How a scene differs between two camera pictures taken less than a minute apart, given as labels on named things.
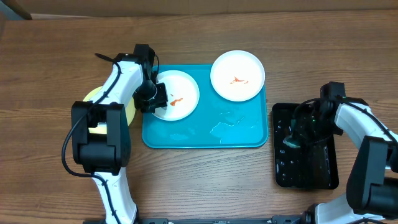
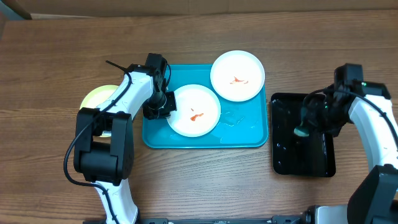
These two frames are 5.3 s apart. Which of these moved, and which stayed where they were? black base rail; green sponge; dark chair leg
Moved: green sponge
Stayed: black base rail; dark chair leg
